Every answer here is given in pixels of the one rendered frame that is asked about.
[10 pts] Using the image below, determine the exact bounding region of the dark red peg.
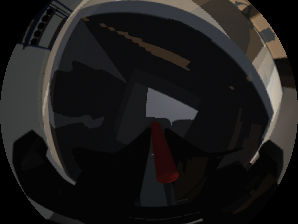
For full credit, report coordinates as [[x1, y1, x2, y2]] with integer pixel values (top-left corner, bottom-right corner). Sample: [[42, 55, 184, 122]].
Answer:
[[150, 121, 180, 184]]

